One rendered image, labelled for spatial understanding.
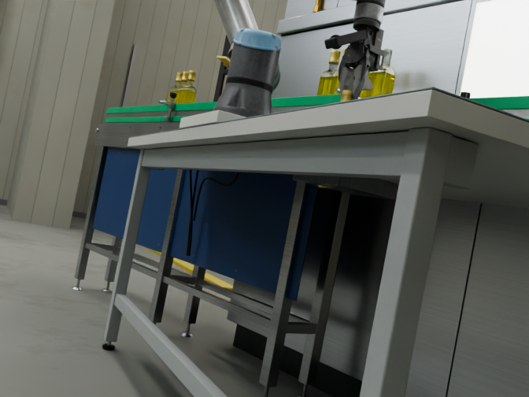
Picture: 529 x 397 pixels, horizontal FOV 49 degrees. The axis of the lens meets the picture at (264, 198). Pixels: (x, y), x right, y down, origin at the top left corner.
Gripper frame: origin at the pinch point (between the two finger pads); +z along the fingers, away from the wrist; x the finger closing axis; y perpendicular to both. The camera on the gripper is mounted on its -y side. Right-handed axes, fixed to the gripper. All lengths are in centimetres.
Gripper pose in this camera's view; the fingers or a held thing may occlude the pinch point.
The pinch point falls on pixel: (348, 95)
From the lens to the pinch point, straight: 156.6
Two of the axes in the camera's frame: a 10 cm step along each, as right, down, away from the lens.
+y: 7.8, 1.6, 6.0
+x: -6.0, -0.9, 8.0
